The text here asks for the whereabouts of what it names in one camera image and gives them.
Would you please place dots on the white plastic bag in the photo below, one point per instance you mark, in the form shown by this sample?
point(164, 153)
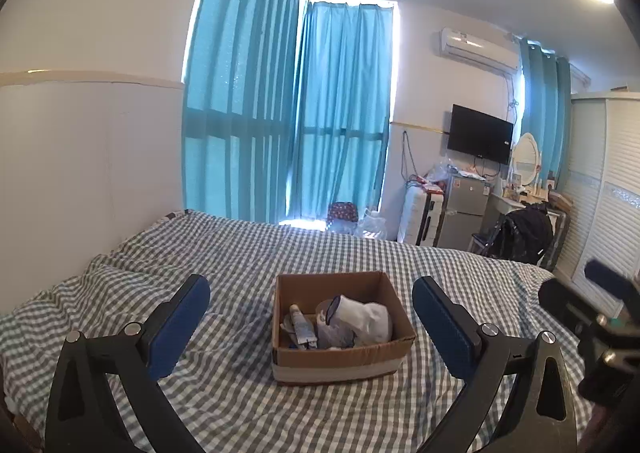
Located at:
point(372, 224)

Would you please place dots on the small white tube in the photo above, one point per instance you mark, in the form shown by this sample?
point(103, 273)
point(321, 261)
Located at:
point(302, 328)

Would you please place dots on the checkered bed blanket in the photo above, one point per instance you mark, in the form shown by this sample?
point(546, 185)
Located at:
point(225, 408)

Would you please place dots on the white sock bundle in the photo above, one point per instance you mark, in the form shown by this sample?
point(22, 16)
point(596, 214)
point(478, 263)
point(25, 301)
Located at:
point(367, 318)

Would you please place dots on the silver mini fridge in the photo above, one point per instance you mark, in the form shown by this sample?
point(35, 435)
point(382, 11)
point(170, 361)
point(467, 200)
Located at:
point(465, 210)

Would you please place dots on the white oval mirror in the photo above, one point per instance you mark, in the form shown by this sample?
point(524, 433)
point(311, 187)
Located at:
point(526, 155)

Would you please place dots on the brown cardboard box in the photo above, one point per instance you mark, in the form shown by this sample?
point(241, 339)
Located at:
point(345, 363)

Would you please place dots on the white headboard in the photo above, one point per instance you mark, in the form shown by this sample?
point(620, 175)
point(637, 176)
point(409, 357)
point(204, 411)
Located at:
point(85, 173)

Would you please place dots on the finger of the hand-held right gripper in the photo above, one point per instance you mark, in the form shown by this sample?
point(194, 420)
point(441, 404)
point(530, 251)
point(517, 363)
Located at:
point(565, 300)
point(607, 278)

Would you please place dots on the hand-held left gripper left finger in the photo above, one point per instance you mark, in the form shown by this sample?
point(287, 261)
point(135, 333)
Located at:
point(180, 328)

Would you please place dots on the white dressing table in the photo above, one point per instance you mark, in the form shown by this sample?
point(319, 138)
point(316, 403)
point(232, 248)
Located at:
point(507, 202)

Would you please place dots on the blue tissue packet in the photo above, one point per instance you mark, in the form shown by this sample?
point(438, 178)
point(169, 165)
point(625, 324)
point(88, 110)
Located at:
point(335, 337)

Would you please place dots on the white slatted wardrobe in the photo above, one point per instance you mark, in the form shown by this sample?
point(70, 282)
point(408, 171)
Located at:
point(600, 193)

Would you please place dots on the black wall television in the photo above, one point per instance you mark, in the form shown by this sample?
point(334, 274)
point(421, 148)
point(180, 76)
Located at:
point(479, 134)

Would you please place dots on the white air conditioner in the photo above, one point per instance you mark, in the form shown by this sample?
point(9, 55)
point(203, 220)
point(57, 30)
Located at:
point(477, 49)

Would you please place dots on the narrow teal curtain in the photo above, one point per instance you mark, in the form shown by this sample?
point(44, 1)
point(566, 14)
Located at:
point(542, 113)

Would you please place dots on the white suitcase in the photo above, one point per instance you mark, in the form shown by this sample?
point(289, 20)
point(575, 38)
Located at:
point(415, 218)

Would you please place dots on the black backpack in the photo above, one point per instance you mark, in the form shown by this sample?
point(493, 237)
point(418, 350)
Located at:
point(525, 235)

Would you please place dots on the teal window curtain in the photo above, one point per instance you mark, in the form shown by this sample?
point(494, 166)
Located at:
point(340, 108)

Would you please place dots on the floral bag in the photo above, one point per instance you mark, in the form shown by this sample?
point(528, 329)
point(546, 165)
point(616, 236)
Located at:
point(342, 217)

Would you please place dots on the clear plastic bag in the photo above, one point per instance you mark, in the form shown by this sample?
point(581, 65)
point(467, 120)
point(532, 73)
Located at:
point(441, 170)

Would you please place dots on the wide teal curtain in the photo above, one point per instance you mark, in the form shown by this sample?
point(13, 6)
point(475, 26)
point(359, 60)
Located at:
point(240, 93)

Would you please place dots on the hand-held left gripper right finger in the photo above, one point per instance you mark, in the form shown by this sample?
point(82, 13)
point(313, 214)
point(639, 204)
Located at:
point(445, 328)

